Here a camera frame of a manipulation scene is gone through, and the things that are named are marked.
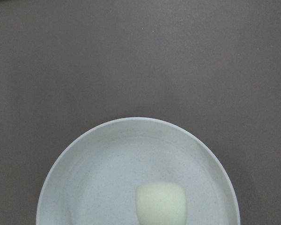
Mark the beige round plate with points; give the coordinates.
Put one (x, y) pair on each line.
(94, 180)

